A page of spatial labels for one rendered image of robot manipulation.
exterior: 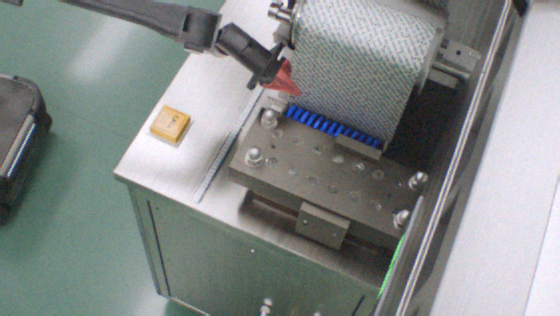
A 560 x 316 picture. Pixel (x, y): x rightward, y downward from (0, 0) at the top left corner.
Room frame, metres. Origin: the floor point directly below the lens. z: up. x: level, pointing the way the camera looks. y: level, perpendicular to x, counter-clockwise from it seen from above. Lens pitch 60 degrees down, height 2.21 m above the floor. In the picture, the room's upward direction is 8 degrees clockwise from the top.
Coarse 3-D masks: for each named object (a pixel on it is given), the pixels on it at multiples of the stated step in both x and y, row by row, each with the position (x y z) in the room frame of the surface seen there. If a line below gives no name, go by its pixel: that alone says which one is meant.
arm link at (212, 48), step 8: (200, 8) 0.89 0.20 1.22; (216, 16) 0.89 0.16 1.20; (216, 24) 0.87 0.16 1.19; (216, 32) 0.86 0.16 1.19; (184, 48) 0.82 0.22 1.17; (192, 48) 0.82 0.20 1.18; (200, 48) 0.82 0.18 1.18; (208, 48) 0.83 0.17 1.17; (216, 48) 0.87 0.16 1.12; (216, 56) 0.88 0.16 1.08; (224, 56) 0.87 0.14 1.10
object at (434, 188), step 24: (504, 0) 0.83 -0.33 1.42; (480, 48) 0.84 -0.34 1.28; (480, 72) 0.66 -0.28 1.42; (456, 120) 0.64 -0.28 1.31; (456, 144) 0.52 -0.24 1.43; (432, 168) 0.62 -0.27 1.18; (432, 192) 0.49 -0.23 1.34; (432, 216) 0.39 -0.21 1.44; (552, 216) 0.42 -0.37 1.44; (408, 240) 0.45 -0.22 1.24; (552, 240) 0.38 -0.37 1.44; (408, 264) 0.35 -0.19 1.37; (552, 264) 0.35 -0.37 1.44; (408, 288) 0.29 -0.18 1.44; (552, 288) 0.32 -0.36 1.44; (384, 312) 0.31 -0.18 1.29; (528, 312) 0.28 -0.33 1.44; (552, 312) 0.28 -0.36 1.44
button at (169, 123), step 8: (160, 112) 0.82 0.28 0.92; (168, 112) 0.82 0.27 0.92; (176, 112) 0.83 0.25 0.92; (160, 120) 0.80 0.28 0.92; (168, 120) 0.80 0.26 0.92; (176, 120) 0.81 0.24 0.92; (184, 120) 0.81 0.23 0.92; (152, 128) 0.78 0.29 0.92; (160, 128) 0.78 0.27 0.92; (168, 128) 0.78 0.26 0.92; (176, 128) 0.79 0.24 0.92; (184, 128) 0.80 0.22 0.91; (168, 136) 0.77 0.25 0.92; (176, 136) 0.77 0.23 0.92
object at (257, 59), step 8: (248, 48) 0.84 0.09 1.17; (256, 48) 0.85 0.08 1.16; (264, 48) 0.86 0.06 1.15; (272, 48) 0.89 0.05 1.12; (280, 48) 0.87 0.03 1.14; (240, 56) 0.84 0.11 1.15; (248, 56) 0.83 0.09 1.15; (256, 56) 0.84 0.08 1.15; (264, 56) 0.84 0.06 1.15; (272, 56) 0.85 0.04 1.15; (248, 64) 0.83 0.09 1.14; (256, 64) 0.83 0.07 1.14; (264, 64) 0.83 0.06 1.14; (256, 72) 0.82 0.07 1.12; (264, 72) 0.81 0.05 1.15; (256, 80) 0.80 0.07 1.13; (264, 80) 0.79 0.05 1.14; (248, 88) 0.80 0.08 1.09
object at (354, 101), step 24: (312, 72) 0.81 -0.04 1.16; (336, 72) 0.80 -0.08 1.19; (288, 96) 0.83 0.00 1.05; (312, 96) 0.81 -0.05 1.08; (336, 96) 0.80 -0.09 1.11; (360, 96) 0.78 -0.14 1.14; (384, 96) 0.77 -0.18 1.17; (408, 96) 0.76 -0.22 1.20; (336, 120) 0.80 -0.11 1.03; (360, 120) 0.78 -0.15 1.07; (384, 120) 0.77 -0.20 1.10; (384, 144) 0.76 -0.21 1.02
